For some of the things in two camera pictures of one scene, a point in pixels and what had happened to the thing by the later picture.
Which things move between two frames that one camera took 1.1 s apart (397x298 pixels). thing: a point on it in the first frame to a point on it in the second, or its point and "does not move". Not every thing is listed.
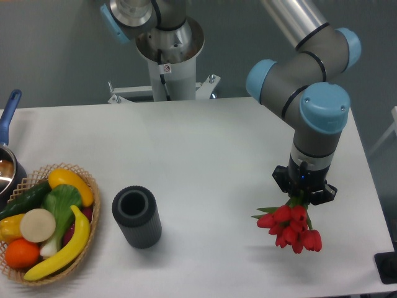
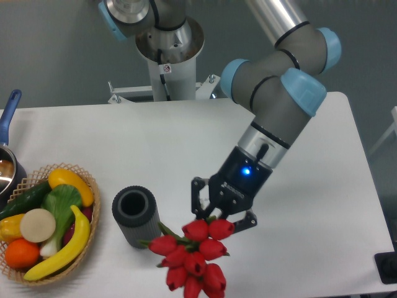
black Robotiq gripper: [294, 179] to [242, 177]
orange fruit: [21, 253] does not move
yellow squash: [62, 177] does not move
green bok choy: [59, 200] does not move
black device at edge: [386, 266] does not move
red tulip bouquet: [289, 224] to [187, 258]
